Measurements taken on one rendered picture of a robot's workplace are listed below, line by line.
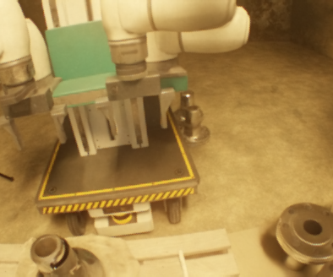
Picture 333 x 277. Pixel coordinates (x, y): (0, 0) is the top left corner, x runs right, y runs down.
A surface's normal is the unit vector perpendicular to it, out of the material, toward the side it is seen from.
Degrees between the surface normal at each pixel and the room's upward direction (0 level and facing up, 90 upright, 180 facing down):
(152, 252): 0
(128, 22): 105
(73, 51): 90
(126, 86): 90
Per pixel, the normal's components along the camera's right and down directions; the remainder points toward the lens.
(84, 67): 0.16, 0.52
